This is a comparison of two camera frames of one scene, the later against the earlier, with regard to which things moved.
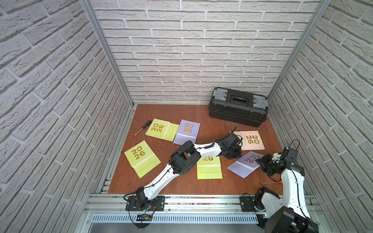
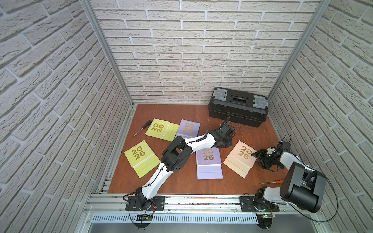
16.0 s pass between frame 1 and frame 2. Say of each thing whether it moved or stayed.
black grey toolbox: stayed
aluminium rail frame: stayed
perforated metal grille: stayed
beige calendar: moved
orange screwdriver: stayed
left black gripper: moved
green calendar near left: stayed
